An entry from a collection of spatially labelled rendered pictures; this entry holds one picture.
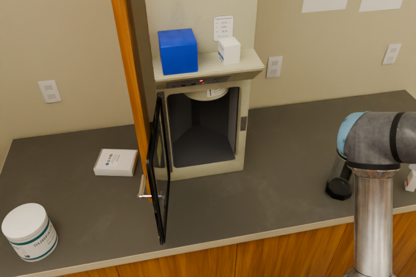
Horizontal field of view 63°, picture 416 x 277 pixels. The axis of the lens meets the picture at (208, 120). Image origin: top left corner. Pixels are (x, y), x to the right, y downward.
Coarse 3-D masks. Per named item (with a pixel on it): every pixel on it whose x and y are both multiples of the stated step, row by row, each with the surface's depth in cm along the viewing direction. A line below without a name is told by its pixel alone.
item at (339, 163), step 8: (336, 160) 125; (344, 160) 121; (336, 168) 126; (344, 168) 122; (336, 176) 127; (344, 176) 124; (352, 176) 124; (328, 184) 134; (336, 184) 129; (344, 184) 127; (352, 184) 127; (336, 192) 131; (344, 192) 129
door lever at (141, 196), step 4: (144, 176) 107; (144, 180) 106; (144, 184) 105; (140, 188) 104; (144, 188) 104; (140, 192) 102; (144, 192) 104; (140, 196) 101; (144, 196) 102; (148, 196) 102
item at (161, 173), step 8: (160, 112) 111; (160, 120) 111; (152, 128) 97; (160, 128) 110; (152, 136) 94; (160, 136) 110; (160, 144) 110; (160, 152) 110; (160, 160) 109; (160, 168) 109; (160, 176) 109; (160, 184) 109; (152, 192) 94; (152, 200) 96; (160, 200) 108; (160, 208) 108; (160, 240) 110
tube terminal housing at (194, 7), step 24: (144, 0) 101; (168, 0) 94; (192, 0) 95; (216, 0) 96; (240, 0) 98; (168, 24) 98; (192, 24) 99; (240, 24) 102; (216, 48) 106; (240, 48) 107; (240, 96) 123; (240, 120) 127; (240, 144) 135; (192, 168) 138; (216, 168) 141; (240, 168) 143
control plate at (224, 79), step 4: (224, 76) 102; (228, 76) 102; (192, 80) 100; (196, 80) 101; (200, 80) 102; (204, 80) 103; (208, 80) 104; (212, 80) 105; (216, 80) 105; (220, 80) 106; (224, 80) 107; (168, 84) 102; (172, 84) 103; (176, 84) 103; (180, 84) 104; (184, 84) 105; (188, 84) 106; (196, 84) 108; (200, 84) 109; (168, 88) 107
